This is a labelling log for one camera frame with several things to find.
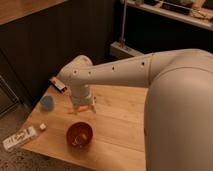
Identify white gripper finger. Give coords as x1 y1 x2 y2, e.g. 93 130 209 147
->
89 104 96 113
72 106 80 114

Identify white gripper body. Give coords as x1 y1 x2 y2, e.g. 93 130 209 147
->
70 85 94 109

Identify blue ceramic cup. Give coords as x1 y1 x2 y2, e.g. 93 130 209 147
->
40 96 54 111

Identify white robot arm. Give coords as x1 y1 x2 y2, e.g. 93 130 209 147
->
57 49 213 171

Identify orange marker pen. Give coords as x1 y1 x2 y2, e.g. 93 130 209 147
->
67 106 91 114

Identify small red white box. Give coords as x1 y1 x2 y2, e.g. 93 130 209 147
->
50 77 67 92

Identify red bowl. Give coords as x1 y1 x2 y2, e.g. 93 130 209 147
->
66 122 93 148

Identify clear plastic bottle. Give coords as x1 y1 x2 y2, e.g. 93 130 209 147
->
2 123 47 151

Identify metal shelf rack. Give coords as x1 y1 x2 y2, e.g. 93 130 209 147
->
110 0 213 59

